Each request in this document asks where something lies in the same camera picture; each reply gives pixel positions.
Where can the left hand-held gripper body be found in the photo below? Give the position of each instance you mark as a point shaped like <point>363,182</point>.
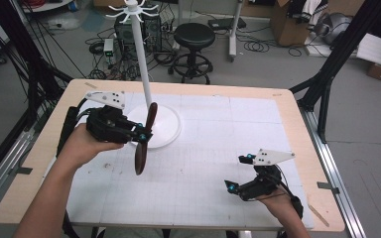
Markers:
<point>107,124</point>

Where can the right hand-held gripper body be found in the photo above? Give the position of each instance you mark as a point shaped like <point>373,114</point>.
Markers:
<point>268,172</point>

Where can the brown wooden spoon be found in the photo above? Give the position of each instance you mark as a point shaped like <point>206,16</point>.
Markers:
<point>141,158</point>

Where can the white hook rack stand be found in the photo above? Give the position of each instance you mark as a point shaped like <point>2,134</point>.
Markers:
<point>165,125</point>

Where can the person's left hand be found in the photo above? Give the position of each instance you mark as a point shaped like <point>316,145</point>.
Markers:
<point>82,147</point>

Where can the person's right hand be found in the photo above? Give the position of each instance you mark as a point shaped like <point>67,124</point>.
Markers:
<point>278,206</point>

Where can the white grid mat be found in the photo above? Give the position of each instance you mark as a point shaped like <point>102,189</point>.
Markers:
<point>195,198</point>

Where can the thin wooden stick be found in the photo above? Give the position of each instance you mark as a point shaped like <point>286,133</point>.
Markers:
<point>319,215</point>

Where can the small grey electronic box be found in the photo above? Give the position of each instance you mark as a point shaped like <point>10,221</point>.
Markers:
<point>108,46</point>

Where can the black computer tower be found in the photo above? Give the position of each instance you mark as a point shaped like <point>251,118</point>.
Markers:
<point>124,33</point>

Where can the black round stool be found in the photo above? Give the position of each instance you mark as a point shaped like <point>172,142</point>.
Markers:
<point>194,36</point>

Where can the large cardboard box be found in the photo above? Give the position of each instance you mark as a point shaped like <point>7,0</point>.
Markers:
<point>287,29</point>

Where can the black flat device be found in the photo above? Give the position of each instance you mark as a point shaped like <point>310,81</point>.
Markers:
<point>226,23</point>

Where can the grey round appliance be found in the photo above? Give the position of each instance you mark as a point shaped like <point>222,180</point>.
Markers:
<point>337,28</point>

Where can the clothes in cardboard box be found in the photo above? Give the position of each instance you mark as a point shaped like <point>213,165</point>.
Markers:
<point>307,8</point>

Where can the white foam sheet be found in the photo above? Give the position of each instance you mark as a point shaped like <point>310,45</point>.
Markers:
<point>373,49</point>

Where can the aluminium rail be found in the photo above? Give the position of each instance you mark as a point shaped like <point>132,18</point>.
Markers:
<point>0,175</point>
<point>337,178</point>

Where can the black metal frame stand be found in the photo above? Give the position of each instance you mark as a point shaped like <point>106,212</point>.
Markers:
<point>340,49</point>
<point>23,49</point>

